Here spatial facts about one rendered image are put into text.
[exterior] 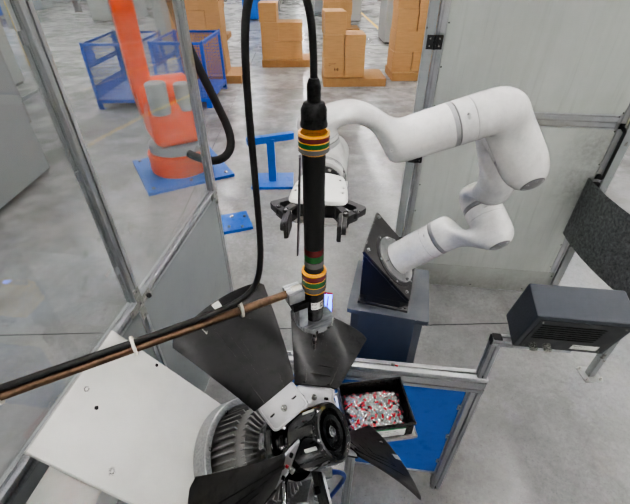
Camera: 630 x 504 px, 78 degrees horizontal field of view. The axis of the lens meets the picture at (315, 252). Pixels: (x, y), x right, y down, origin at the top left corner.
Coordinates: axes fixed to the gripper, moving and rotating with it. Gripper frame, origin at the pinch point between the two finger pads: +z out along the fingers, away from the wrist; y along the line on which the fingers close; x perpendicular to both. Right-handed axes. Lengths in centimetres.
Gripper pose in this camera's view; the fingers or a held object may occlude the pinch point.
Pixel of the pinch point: (312, 228)
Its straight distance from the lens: 61.9
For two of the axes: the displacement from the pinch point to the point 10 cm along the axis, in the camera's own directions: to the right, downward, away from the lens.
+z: -1.2, 6.0, -7.9
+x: 0.0, -8.0, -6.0
